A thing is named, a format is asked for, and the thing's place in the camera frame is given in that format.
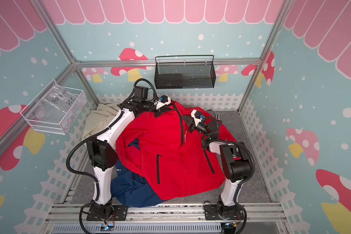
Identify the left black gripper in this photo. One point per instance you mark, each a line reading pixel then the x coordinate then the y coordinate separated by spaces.
pixel 160 110

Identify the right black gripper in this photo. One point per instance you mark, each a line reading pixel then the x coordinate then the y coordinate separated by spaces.
pixel 192 127

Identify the red jacket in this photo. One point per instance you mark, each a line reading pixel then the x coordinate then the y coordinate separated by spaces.
pixel 168 156

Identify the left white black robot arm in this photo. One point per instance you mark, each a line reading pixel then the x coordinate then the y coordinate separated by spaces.
pixel 100 146

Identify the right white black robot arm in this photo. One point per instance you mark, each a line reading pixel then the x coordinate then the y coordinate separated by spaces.
pixel 236 161

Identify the cream beige jacket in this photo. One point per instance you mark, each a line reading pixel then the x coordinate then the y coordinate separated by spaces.
pixel 99 119

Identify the navy blue jacket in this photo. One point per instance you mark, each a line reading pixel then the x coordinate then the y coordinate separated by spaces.
pixel 131 189

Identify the black box in basket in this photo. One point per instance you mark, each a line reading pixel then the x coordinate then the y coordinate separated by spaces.
pixel 168 81

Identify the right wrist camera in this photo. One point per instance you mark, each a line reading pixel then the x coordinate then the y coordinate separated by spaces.
pixel 197 116

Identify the black wire mesh basket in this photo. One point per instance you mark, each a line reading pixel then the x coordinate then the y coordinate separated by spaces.
pixel 197 70

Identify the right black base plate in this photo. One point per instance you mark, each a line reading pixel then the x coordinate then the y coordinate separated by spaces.
pixel 221 212

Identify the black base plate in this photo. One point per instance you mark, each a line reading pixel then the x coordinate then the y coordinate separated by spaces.
pixel 107 212
pixel 221 212

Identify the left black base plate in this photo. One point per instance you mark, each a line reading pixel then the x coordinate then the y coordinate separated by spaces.
pixel 107 212

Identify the aluminium front rail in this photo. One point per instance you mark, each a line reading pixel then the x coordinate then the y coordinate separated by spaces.
pixel 192 218

